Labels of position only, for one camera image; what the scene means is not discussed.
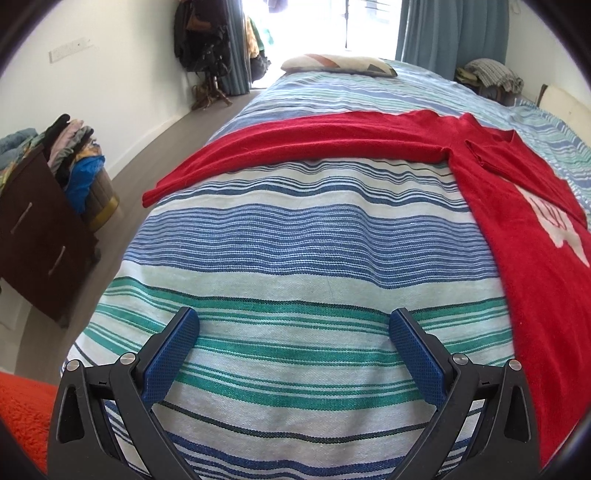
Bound orange red rug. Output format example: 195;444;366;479
0;373;59;477

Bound red knitted sweater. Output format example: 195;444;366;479
142;110;591;472

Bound striped bed sheet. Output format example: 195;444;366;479
60;58;591;480

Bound round laundry basket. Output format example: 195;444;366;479
83;168;122;232

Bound teal window curtain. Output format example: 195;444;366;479
394;0;511;82
226;0;253;96

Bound pile of mixed clothes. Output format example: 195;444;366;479
0;113;100;185

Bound patterned pillow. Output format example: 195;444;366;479
281;53;398;77

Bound blue cloth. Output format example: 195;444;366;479
64;154;105;214

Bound pile of folded blankets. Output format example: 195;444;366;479
464;58;525;93

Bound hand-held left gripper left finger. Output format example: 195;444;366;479
47;306;200;480

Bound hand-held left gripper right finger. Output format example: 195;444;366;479
389;308;541;480

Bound colourful clothes by window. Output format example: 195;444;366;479
245;15;274;85

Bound dark wooden dresser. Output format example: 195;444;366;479
0;143;103;328

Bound cream padded headboard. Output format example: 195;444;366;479
538;83;591;136

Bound dark hanging coats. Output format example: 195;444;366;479
173;0;232;77

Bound wooden coat rack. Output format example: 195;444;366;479
191;69;232;110

